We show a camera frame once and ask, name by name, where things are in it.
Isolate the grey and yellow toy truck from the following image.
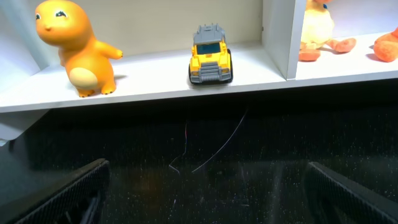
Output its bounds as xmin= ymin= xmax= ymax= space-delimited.
xmin=187 ymin=22 xmax=234 ymax=86

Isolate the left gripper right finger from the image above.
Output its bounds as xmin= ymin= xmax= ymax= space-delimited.
xmin=305 ymin=161 xmax=398 ymax=224

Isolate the orange dinosaur toy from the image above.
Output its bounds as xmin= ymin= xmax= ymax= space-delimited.
xmin=34 ymin=0 xmax=124 ymax=99

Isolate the white plush duck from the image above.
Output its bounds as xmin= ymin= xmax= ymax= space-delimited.
xmin=373 ymin=27 xmax=398 ymax=63

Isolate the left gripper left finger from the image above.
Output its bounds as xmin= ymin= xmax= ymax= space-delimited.
xmin=0 ymin=158 xmax=111 ymax=224

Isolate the yellow plush duck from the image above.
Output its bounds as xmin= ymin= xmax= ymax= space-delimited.
xmin=298 ymin=0 xmax=358 ymax=62

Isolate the white shelf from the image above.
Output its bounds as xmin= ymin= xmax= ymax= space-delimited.
xmin=0 ymin=0 xmax=398 ymax=147

